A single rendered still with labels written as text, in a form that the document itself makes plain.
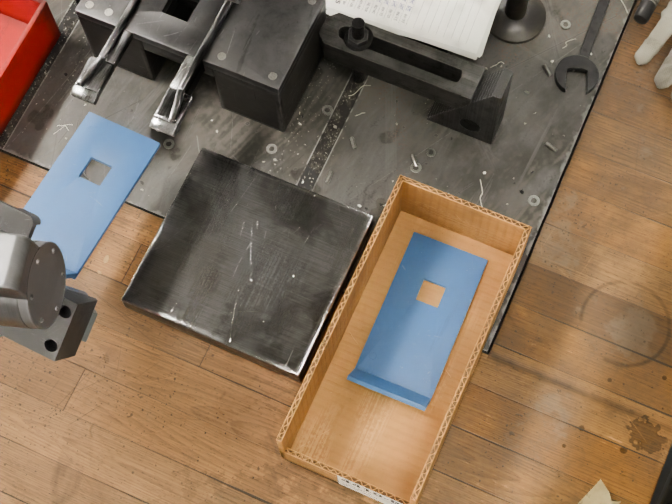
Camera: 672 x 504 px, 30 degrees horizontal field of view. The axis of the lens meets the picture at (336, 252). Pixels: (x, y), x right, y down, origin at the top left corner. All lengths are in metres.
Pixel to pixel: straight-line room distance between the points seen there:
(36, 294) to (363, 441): 0.36
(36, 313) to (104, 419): 0.30
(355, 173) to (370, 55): 0.11
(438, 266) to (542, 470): 0.20
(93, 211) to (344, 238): 0.22
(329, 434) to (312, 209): 0.20
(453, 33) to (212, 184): 0.26
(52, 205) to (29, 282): 0.27
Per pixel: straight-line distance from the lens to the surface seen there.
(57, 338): 0.86
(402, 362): 1.08
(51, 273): 0.83
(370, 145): 1.16
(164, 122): 1.09
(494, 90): 1.09
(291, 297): 1.08
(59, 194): 1.07
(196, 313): 1.09
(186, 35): 1.13
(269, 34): 1.12
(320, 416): 1.07
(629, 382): 1.11
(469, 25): 1.17
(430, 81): 1.11
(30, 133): 1.21
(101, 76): 1.12
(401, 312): 1.09
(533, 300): 1.11
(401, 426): 1.07
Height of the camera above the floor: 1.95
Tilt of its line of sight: 69 degrees down
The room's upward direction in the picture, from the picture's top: 3 degrees counter-clockwise
